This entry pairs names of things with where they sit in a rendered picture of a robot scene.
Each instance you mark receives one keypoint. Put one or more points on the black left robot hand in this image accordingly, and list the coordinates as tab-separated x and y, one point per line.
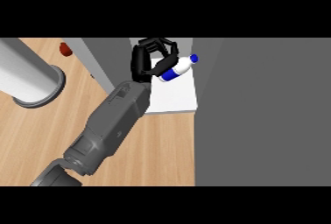
142	61

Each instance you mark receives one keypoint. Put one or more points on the white blue water bottle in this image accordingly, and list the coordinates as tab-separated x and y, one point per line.
181	67

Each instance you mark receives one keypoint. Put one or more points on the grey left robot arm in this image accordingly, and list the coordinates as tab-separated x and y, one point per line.
113	116

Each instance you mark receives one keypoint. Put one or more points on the dark grey cabinet door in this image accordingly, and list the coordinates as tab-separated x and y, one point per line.
264	113

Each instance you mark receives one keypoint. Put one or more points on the small red object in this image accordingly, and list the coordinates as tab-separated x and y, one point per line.
66	50

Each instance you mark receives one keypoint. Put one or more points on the pale grey cylindrical appliance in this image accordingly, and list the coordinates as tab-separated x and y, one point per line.
26	75

